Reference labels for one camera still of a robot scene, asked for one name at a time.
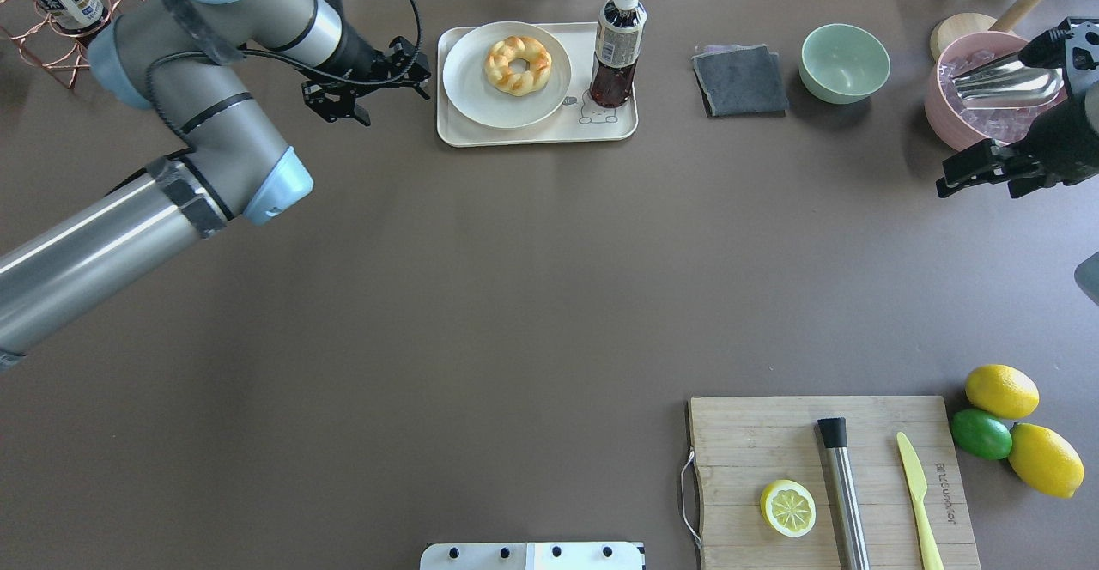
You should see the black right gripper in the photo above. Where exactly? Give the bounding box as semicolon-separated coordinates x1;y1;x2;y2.
937;89;1098;199

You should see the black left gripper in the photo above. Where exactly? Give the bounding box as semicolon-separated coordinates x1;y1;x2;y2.
302;25;432;125

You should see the white round plate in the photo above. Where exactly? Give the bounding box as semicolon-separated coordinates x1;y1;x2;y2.
442;21;571;128

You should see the braided glazed donut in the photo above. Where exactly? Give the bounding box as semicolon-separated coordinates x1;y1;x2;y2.
482;35;553;97

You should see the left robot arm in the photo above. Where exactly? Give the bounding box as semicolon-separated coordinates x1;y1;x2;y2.
1;0;432;370

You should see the cream rabbit tray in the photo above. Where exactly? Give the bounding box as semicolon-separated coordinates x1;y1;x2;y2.
436;22;639;148

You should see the dark tea bottle on tray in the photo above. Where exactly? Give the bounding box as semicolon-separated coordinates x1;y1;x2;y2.
588;0;647;109

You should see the pink ice bowl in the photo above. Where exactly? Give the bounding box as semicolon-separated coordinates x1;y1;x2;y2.
924;33;1066;150

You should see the metal ice scoop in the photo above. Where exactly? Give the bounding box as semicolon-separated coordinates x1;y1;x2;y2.
951;53;1064;110

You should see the wooden cup tree stand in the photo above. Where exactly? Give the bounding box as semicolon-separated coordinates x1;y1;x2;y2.
930;0;1099;60

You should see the green bowl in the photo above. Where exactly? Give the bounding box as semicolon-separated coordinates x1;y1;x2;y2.
799;23;892;105

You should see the yellow lemon far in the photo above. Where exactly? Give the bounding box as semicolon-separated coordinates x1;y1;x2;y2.
964;364;1041;420

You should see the yellow lemon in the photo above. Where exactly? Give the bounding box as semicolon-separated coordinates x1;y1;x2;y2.
964;364;1041;420
1008;422;1086;499

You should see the green lime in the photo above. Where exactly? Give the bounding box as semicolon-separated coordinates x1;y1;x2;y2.
950;407;1013;460

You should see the grey folded cloth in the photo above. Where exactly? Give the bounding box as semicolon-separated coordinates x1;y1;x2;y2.
691;45;789;118

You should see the yellow lemon near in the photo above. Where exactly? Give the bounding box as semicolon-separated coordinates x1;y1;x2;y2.
1008;422;1086;499

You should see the wooden cutting board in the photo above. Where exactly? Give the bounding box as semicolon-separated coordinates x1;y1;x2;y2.
687;396;981;569

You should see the yellow plastic knife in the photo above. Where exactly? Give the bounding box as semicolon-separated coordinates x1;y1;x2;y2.
896;432;945;570

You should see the half lemon slice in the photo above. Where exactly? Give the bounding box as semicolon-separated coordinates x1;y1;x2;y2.
759;479;817;537

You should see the steel muddler rod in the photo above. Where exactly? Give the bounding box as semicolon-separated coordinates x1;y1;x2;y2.
817;417;872;569

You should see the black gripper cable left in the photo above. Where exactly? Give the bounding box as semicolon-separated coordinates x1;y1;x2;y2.
144;0;423;137

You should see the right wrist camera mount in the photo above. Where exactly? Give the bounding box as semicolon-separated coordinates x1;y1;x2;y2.
1017;16;1098;98

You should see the copper wire bottle rack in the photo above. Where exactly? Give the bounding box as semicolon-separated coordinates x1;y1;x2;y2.
1;0;145;89

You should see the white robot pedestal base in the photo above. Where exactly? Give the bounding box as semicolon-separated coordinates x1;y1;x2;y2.
419;540;647;569

